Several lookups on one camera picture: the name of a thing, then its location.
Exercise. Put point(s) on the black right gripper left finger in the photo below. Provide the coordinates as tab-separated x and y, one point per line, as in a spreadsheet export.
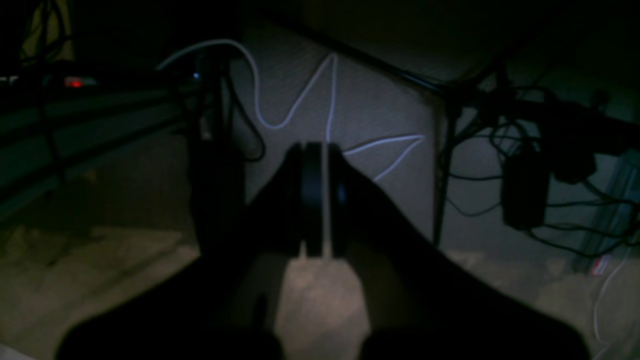
182	318

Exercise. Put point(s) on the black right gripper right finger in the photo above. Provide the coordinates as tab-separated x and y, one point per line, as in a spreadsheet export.
445	312

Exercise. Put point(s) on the black power adapter brick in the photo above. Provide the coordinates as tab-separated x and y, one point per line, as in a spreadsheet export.
525	187

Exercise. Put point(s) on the black table leg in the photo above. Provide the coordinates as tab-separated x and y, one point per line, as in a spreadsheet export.
453	111

